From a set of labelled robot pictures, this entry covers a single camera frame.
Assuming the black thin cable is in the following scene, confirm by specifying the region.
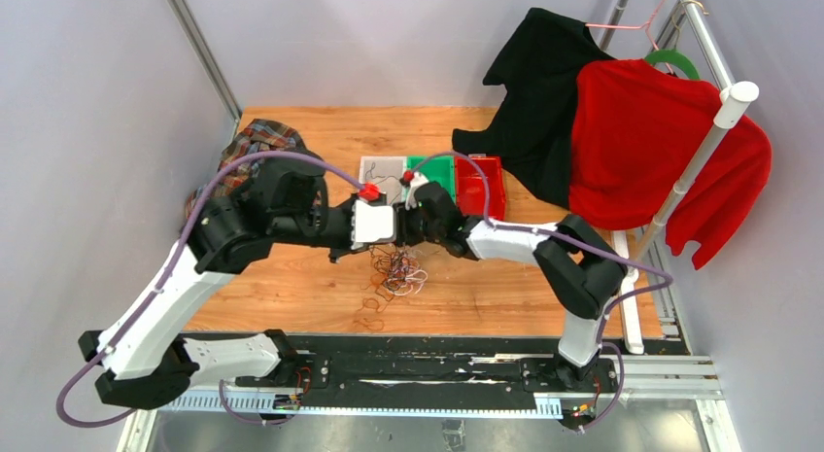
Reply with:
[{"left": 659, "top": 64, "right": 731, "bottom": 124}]
[
  {"left": 363, "top": 161, "right": 404, "bottom": 188},
  {"left": 369, "top": 245, "right": 420, "bottom": 302}
]

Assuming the orange thin cable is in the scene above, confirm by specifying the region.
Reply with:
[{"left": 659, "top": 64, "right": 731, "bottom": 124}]
[{"left": 352, "top": 268, "right": 413, "bottom": 334}]

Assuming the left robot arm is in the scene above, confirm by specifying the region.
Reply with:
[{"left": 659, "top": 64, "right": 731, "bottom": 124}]
[{"left": 79, "top": 152, "right": 408, "bottom": 410}]

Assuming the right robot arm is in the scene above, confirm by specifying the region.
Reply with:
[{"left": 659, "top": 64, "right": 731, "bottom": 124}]
[{"left": 396, "top": 182, "right": 628, "bottom": 391}]

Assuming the red plastic bin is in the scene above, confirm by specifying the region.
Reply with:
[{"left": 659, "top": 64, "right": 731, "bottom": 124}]
[{"left": 455, "top": 156, "right": 506, "bottom": 221}]

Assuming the green plastic bin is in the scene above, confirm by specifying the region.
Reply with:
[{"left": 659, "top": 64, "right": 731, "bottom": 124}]
[{"left": 420, "top": 156, "right": 457, "bottom": 202}]

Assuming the white plastic bin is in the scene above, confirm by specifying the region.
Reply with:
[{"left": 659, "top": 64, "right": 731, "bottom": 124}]
[{"left": 359, "top": 156, "right": 407, "bottom": 204}]

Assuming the plaid flannel shirt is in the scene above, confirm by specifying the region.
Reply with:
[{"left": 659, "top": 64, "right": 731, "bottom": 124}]
[{"left": 184, "top": 119, "right": 304, "bottom": 220}]

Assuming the black t-shirt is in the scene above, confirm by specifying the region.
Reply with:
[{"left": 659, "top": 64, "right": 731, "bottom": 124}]
[{"left": 452, "top": 8, "right": 612, "bottom": 208}]

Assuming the red sweater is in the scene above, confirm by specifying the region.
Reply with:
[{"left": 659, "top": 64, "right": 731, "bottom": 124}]
[{"left": 568, "top": 59, "right": 772, "bottom": 269}]

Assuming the green hanger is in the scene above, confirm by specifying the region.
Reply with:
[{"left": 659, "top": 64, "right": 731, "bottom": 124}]
[{"left": 644, "top": 49, "right": 702, "bottom": 81}]

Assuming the white clothes rack pole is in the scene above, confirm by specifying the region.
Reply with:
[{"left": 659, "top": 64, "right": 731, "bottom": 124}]
[{"left": 631, "top": 81, "right": 760, "bottom": 261}]

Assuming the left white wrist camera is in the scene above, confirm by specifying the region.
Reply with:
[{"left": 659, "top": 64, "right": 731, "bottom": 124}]
[{"left": 351, "top": 199, "right": 396, "bottom": 248}]

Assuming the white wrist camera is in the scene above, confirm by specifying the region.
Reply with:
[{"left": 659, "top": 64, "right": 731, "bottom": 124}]
[
  {"left": 400, "top": 170, "right": 429, "bottom": 210},
  {"left": 351, "top": 199, "right": 396, "bottom": 248}
]

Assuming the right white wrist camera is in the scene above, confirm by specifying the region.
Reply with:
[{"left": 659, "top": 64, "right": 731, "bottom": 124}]
[{"left": 400, "top": 170, "right": 429, "bottom": 210}]

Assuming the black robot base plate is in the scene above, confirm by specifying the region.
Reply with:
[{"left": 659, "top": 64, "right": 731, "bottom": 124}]
[{"left": 235, "top": 333, "right": 621, "bottom": 412}]

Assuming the aluminium frame rail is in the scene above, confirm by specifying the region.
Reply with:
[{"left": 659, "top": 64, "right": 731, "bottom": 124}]
[{"left": 166, "top": 0, "right": 243, "bottom": 124}]

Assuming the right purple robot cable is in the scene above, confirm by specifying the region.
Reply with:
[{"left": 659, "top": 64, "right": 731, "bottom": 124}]
[{"left": 405, "top": 150, "right": 674, "bottom": 433}]

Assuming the pink wire hanger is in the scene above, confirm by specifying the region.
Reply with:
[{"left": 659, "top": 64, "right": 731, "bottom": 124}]
[{"left": 584, "top": 0, "right": 699, "bottom": 52}]

